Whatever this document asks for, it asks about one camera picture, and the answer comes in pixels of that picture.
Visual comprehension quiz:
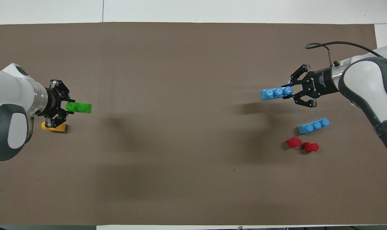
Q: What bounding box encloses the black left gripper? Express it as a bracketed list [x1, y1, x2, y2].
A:
[37, 80, 74, 128]

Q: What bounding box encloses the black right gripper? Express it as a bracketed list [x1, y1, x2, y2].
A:
[284, 64, 339, 108]

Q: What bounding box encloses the green two-stud toy block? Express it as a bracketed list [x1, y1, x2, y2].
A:
[65, 101, 93, 115]

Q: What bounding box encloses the blue three-stud toy block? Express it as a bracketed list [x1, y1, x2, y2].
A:
[260, 86, 294, 101]
[298, 118, 330, 134]

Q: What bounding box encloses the yellow two-stud toy block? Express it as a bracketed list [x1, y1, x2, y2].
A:
[41, 120, 67, 133]

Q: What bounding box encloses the brown paper table mat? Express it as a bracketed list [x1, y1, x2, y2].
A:
[0, 22, 387, 226]

